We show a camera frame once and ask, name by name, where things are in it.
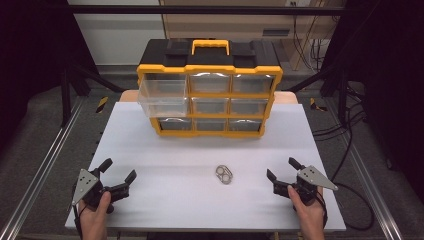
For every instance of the person's right hand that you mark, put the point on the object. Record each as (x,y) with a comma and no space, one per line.
(308,211)

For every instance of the black crossbar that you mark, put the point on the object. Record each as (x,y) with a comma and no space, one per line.
(200,9)

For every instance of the person's left hand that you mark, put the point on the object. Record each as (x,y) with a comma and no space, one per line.
(95,213)

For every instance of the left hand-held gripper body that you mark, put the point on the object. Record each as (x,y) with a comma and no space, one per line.
(90,190)

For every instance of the yellow black organizer box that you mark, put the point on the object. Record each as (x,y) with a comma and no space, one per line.
(210,56)

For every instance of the white panel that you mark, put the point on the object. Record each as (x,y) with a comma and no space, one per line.
(116,36)

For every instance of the black metal stand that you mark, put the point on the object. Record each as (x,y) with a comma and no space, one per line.
(341,93)
(66,96)

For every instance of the clear plastic drawer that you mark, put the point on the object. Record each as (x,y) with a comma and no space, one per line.
(163,96)

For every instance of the black curtain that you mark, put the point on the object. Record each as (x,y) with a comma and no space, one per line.
(390,66)
(30,50)

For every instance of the aluminium rail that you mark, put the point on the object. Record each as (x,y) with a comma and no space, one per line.
(40,170)
(376,190)

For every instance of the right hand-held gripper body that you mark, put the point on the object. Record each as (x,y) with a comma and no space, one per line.
(308,185)

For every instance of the yellow black hazard tape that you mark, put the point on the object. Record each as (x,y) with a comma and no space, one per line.
(315,106)
(102,104)

